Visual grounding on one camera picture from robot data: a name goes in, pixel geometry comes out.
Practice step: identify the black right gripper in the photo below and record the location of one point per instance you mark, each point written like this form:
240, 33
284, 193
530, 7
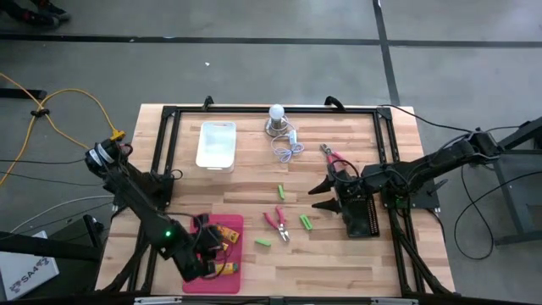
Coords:
351, 182

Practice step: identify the pink plastic tray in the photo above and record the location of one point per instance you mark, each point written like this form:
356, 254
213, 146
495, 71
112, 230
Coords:
228, 284

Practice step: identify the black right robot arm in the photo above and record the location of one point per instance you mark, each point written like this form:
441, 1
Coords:
423, 167

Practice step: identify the metal lamp base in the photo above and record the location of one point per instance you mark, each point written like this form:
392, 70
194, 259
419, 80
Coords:
276, 127

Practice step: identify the black stand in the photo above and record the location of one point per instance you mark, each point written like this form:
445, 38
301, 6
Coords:
51, 250

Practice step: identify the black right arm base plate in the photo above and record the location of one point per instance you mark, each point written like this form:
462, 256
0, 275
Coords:
427, 199

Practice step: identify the green Ticonderoga eraser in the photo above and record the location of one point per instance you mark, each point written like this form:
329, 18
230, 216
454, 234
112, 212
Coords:
262, 242
305, 222
281, 191

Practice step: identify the black aluminium table frame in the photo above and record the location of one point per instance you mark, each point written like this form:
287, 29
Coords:
254, 110

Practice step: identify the black mesh basket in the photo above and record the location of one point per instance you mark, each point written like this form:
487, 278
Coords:
364, 222

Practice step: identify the white light bulb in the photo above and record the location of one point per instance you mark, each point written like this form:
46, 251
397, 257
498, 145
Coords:
276, 111

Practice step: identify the black frame clip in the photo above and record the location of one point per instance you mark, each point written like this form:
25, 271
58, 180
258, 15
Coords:
207, 102
333, 101

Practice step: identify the dark metal table frame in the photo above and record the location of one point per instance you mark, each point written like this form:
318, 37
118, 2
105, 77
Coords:
510, 199

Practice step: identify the black floor bar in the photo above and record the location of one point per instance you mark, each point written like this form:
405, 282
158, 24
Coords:
21, 93

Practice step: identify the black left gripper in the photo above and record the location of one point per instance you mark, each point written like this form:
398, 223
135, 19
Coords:
205, 247

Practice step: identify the white plastic bin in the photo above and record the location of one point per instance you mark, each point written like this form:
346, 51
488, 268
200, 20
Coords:
216, 148

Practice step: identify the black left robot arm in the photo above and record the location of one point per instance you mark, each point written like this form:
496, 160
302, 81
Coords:
139, 199

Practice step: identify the silver bracket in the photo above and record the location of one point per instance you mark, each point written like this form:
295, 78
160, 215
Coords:
157, 301
394, 301

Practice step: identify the person's foot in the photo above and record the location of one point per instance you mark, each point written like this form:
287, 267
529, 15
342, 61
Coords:
53, 7
36, 19

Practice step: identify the white printed box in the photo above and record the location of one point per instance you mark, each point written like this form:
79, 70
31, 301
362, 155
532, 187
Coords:
25, 271

